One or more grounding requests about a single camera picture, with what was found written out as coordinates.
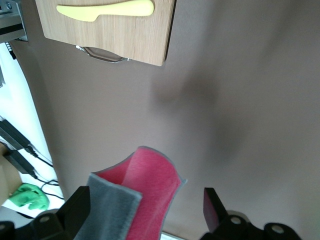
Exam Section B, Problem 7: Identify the black power adapter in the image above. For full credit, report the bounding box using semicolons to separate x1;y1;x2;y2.
0;117;35;157
1;149;40;180

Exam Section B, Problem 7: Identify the bamboo cutting board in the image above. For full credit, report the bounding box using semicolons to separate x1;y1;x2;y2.
34;0;177;67

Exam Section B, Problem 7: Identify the metal table bracket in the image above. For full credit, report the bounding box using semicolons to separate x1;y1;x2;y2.
0;0;29;42

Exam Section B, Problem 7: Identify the thin black floor cable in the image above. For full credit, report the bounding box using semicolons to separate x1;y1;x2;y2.
39;178;66;201

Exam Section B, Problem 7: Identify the green cloth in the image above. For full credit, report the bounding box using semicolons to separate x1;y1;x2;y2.
9;182;50;211

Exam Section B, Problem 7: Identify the pink and grey cloth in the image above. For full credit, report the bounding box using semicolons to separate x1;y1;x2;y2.
74;145;188;240

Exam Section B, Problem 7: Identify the cardboard box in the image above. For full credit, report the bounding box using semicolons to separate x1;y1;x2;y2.
0;141;21;207

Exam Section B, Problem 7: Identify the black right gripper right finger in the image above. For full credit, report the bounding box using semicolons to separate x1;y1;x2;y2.
199;187;302;240

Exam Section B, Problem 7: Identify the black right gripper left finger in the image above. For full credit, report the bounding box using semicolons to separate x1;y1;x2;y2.
0;186;91;240

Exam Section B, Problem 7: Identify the yellow plastic knife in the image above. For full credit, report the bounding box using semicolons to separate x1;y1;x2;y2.
55;0;155;23

